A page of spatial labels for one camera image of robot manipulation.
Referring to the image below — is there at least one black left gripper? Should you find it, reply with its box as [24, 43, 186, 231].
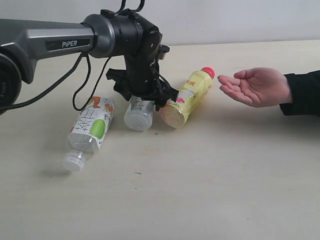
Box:
[106, 44, 179, 111]

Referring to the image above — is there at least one yellow drink bottle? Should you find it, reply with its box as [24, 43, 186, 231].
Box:
[160, 66, 215, 129]

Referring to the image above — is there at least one white green capped bottle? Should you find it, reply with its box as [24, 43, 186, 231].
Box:
[123, 96, 154, 132]

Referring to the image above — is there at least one white bottle green apple label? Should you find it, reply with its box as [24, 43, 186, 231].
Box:
[61, 96, 115, 172]

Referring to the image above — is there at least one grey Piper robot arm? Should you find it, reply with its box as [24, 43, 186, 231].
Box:
[0, 9, 178, 113]

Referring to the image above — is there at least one black sleeved forearm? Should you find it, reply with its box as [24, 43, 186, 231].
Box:
[279, 70, 320, 117]

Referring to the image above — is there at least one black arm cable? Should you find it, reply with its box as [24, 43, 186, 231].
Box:
[0, 51, 113, 112]

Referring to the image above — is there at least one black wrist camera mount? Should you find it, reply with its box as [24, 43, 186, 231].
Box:
[157, 44, 170, 60]

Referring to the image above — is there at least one open human hand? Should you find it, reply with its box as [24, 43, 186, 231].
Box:
[217, 67, 293, 108]

